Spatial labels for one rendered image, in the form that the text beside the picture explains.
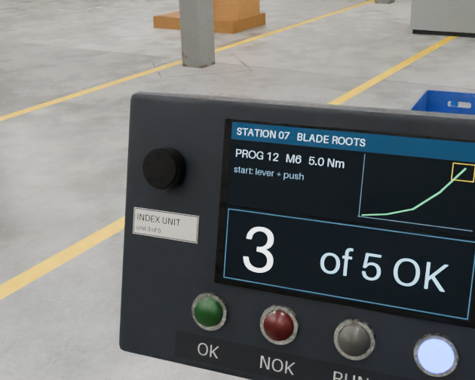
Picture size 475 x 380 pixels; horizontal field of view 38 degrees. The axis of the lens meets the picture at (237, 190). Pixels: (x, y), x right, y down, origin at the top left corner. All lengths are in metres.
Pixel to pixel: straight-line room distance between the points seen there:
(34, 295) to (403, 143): 2.48
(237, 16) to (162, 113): 8.06
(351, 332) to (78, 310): 2.27
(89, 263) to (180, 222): 2.53
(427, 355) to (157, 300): 0.19
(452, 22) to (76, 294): 6.22
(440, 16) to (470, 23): 0.33
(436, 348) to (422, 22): 7.90
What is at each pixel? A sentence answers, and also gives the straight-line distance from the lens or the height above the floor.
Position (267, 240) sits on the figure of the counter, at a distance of 0.45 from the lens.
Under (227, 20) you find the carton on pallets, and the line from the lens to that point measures 8.51.
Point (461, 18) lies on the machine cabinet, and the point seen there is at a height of 0.20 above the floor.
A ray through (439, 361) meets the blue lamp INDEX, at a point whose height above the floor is 1.12.
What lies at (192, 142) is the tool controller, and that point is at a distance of 0.46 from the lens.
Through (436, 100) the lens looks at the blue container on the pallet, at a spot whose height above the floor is 0.30.
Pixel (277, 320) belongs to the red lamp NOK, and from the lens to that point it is 0.45.
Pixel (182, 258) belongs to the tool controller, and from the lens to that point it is 0.48.
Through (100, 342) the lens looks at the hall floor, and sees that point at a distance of 2.47.
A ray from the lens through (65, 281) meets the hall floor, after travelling 2.88.
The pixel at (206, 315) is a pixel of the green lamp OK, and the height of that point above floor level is 1.12.
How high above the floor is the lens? 1.37
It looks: 22 degrees down
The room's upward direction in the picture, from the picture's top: 2 degrees counter-clockwise
